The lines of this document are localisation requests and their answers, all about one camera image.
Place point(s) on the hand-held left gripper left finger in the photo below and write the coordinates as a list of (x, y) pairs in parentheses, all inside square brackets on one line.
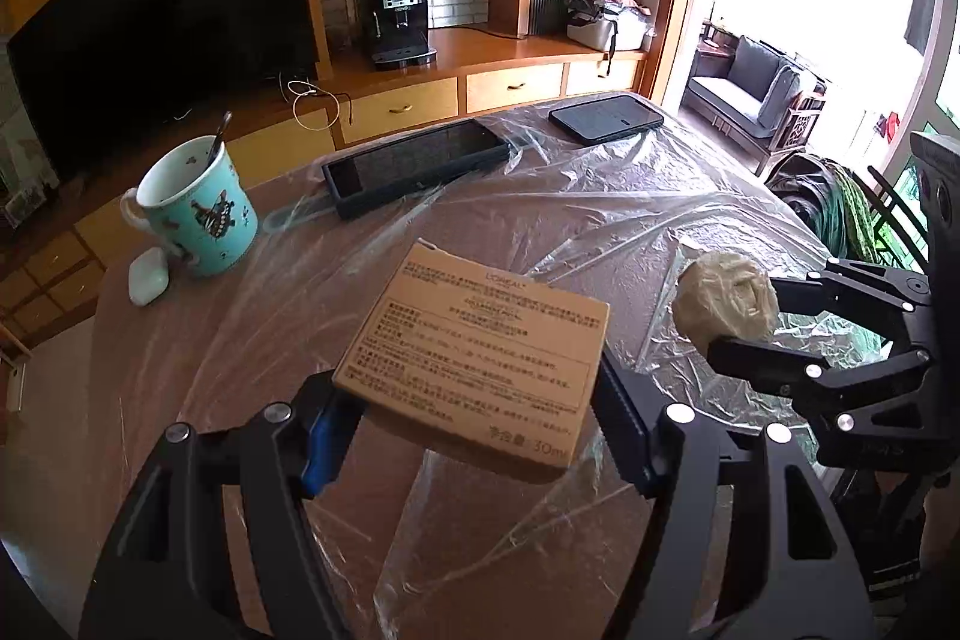
[(322, 452)]

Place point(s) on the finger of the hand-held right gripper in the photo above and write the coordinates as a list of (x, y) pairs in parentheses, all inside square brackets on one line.
[(862, 295), (787, 366)]

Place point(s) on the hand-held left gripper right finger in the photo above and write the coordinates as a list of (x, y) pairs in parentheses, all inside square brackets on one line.
[(622, 430)]

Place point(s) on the beige paper ball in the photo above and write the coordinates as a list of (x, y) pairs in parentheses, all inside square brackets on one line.
[(720, 299)]

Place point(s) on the brown cardboard box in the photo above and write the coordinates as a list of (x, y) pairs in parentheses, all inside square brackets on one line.
[(472, 347)]

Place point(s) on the green cloth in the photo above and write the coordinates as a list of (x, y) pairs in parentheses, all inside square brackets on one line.
[(859, 212)]

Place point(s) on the clear plastic sheet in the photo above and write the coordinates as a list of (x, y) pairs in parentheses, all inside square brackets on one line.
[(600, 212)]

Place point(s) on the grey cushioned armchair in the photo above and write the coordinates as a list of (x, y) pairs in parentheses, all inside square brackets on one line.
[(757, 85)]

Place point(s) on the mint earbuds case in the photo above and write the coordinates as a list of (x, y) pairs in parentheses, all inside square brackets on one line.
[(148, 276)]

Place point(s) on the teal patterned mug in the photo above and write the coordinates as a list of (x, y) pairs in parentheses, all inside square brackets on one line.
[(202, 220)]

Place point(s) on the black rectangular tray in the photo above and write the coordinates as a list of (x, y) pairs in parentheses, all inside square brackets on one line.
[(412, 164)]

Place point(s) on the black smartphone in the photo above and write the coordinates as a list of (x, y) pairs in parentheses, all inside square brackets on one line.
[(607, 117)]

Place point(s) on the metal spoon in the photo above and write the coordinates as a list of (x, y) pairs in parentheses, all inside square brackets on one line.
[(219, 134)]

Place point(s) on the white bag with clothes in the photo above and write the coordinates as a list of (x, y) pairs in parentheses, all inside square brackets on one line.
[(607, 21)]

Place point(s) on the framed picture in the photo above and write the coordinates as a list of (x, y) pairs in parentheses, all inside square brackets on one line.
[(26, 168)]

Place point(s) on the black coffee machine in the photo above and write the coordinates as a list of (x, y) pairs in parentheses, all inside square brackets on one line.
[(394, 21)]

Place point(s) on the black television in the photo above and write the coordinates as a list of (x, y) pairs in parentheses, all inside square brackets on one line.
[(165, 25)]

